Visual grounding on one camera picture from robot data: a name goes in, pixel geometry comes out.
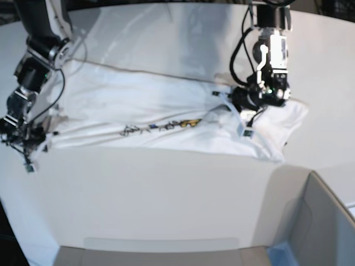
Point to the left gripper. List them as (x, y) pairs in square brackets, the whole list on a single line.
[(240, 104)]

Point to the white printed t-shirt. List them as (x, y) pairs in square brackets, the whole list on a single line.
[(103, 106)]

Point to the grey front tray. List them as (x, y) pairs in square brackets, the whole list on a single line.
[(217, 251)]

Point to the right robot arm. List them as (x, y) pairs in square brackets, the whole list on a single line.
[(48, 45)]

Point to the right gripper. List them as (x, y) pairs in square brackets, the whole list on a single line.
[(30, 144)]

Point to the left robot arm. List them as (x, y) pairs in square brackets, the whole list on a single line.
[(268, 84)]

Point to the grey bin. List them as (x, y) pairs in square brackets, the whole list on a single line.
[(302, 221)]

